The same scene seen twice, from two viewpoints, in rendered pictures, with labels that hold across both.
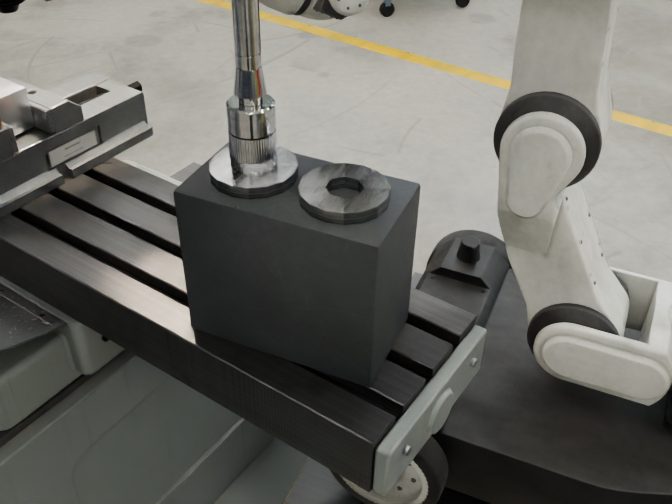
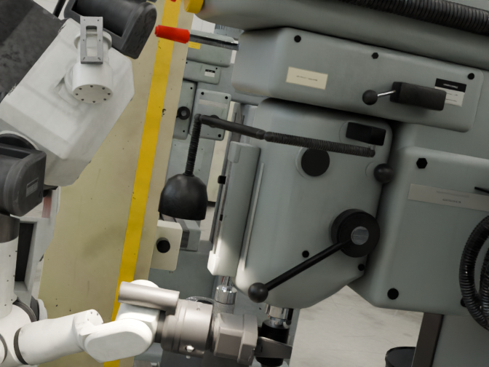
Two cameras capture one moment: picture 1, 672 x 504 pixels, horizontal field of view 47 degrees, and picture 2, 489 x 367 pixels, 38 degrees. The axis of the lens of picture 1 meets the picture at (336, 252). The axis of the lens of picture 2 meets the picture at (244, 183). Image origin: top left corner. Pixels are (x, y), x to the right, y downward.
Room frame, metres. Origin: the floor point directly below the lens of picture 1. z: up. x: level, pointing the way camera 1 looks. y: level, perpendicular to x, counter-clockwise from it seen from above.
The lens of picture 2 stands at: (1.86, 1.06, 1.63)
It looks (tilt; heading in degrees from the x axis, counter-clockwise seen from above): 7 degrees down; 219
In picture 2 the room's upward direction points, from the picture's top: 11 degrees clockwise
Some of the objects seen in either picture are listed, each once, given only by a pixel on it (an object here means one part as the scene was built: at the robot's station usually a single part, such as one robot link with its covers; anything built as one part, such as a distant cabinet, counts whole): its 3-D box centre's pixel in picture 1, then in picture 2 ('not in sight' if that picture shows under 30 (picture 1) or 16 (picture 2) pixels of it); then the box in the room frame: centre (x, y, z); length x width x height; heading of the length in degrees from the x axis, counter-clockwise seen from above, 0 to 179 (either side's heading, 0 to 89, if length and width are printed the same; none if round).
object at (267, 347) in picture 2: not in sight; (273, 349); (0.94, 0.42, 1.23); 0.06 x 0.02 x 0.03; 131
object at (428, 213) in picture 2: not in sight; (407, 218); (0.75, 0.51, 1.47); 0.24 x 0.19 x 0.26; 56
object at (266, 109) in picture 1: (250, 105); (226, 290); (0.67, 0.08, 1.19); 0.05 x 0.05 x 0.01
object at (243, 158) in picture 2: not in sight; (233, 209); (1.00, 0.34, 1.45); 0.04 x 0.04 x 0.21; 56
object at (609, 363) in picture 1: (608, 327); not in sight; (0.91, -0.44, 0.68); 0.21 x 0.20 x 0.13; 67
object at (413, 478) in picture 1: (385, 462); not in sight; (0.78, -0.09, 0.50); 0.20 x 0.05 x 0.20; 67
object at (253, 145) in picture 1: (252, 137); (223, 305); (0.67, 0.08, 1.16); 0.05 x 0.05 x 0.06
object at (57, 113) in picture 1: (37, 103); not in sight; (1.00, 0.44, 1.02); 0.12 x 0.06 x 0.04; 56
